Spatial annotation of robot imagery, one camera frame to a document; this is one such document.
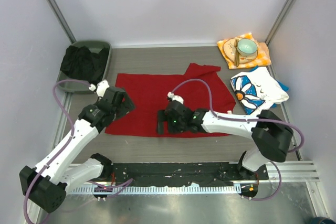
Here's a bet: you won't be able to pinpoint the red t-shirt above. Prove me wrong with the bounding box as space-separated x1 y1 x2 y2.
105 63 236 137

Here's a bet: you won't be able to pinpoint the white daisy print t-shirt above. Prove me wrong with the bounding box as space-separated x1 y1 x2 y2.
230 67 289 115

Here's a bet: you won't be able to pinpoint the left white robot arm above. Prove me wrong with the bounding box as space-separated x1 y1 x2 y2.
19 86 135 214

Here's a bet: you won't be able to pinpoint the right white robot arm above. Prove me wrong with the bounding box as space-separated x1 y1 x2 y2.
156 100 293 179

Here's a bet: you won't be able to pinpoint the black t-shirt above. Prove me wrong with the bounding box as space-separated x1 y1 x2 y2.
60 46 109 84

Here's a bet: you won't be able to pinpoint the beige plate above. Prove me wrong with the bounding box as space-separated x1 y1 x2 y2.
223 38 258 65

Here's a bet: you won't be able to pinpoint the orange checkered cloth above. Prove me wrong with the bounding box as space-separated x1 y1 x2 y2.
217 33 271 69

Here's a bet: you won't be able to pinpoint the wooden chopsticks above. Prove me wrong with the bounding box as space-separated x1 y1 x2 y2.
234 38 239 67

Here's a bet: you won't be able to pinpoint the light green bowl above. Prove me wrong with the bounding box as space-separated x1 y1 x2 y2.
237 39 258 56

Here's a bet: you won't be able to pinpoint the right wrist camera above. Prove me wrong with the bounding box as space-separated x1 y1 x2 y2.
167 92 184 104

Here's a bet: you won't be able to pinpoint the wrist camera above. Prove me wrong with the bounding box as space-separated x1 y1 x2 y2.
167 92 184 104
89 79 110 97

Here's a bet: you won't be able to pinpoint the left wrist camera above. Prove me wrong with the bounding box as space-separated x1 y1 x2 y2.
89 79 110 97

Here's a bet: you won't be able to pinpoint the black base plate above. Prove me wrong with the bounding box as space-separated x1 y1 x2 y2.
94 162 269 187

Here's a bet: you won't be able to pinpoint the white slotted cable duct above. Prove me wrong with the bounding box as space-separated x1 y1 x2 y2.
69 184 241 196

